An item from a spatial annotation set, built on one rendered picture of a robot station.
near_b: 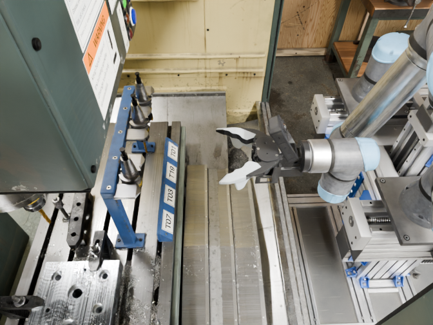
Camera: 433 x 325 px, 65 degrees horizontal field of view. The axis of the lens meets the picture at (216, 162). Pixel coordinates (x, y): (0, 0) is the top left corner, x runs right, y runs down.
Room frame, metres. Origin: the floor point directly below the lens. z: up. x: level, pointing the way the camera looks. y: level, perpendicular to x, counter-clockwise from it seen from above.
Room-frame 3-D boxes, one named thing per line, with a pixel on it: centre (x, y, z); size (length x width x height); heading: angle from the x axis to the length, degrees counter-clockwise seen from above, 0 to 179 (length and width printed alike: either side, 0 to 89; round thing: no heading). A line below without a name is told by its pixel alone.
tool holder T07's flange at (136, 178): (0.60, 0.25, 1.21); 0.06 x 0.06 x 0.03
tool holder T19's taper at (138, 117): (0.82, 0.26, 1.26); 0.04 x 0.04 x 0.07
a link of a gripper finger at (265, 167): (0.45, -0.09, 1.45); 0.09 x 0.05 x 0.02; 128
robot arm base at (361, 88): (1.02, -0.59, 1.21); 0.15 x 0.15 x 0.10
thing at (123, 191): (0.54, 0.25, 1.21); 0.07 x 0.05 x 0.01; 92
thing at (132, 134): (0.76, 0.26, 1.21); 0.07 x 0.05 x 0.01; 92
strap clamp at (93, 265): (0.46, 0.38, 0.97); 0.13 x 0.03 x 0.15; 2
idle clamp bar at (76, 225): (0.62, 0.49, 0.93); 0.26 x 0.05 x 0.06; 7
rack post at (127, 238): (0.54, 0.30, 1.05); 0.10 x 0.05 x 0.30; 92
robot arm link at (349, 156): (0.49, -0.30, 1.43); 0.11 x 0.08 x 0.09; 92
